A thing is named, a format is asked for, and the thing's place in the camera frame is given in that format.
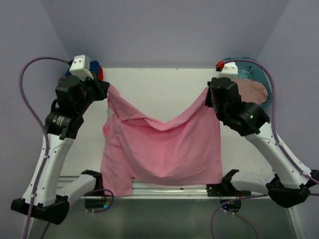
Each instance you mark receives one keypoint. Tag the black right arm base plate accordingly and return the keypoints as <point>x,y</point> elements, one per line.
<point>223,190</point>

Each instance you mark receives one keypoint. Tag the folded red t-shirt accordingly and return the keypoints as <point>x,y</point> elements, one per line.
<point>100,74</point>

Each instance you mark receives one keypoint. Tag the salmon pink cloth in bin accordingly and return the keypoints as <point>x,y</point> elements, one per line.
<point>251,91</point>

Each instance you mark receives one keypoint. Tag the teal plastic bin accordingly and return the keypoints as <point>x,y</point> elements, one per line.
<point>253,72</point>

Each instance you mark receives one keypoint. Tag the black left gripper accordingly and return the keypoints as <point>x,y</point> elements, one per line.
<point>100,86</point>

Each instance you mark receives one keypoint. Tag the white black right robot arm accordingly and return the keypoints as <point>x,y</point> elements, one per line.
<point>290,183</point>

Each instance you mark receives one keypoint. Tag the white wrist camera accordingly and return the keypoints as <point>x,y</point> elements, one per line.
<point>80,67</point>
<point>226,68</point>

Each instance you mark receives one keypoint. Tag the pink t-shirt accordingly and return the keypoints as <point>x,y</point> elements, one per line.
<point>183,151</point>

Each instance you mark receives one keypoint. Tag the aluminium mounting rail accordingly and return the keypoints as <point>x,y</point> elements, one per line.
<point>174,189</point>

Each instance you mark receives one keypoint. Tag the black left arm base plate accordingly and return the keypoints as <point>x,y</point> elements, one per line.
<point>107,192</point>

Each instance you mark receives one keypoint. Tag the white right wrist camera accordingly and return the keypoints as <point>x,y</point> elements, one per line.
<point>226,68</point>

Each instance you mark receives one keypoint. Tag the folded blue t-shirt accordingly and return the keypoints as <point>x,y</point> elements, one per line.
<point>95,67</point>

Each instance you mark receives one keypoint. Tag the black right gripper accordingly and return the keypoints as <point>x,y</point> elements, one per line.
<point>209,100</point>

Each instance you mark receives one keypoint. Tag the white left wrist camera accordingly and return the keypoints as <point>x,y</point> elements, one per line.
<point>80,67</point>

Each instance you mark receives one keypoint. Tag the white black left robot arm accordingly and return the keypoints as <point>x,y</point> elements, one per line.
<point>43,200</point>

